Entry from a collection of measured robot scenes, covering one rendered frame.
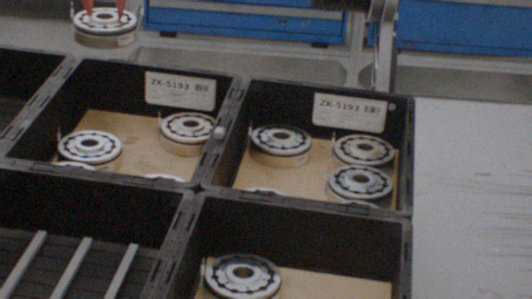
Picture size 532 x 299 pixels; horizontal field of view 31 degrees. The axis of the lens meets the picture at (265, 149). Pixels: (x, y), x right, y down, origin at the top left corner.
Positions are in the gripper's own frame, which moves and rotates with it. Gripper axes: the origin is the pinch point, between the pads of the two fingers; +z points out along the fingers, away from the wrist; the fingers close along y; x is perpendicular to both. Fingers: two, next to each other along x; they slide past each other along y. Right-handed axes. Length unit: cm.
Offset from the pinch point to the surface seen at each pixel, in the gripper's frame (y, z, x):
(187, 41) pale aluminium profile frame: -20, 76, 171
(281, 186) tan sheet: 31.2, 23.0, -10.2
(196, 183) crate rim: 20.9, 12.7, -29.1
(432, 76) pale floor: 72, 108, 234
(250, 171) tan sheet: 25.7, 22.9, -6.6
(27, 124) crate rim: -7.6, 12.1, -18.1
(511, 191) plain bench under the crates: 73, 37, 21
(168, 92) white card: 8.6, 17.2, 8.1
